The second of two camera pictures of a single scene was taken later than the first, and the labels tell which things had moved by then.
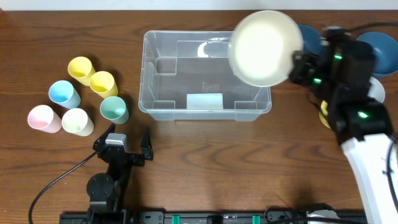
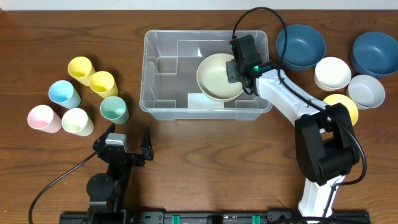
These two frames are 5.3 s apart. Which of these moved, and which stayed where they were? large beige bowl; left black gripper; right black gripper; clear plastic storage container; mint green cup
Moved: large beige bowl; right black gripper
Stayed: left black gripper; mint green cup; clear plastic storage container
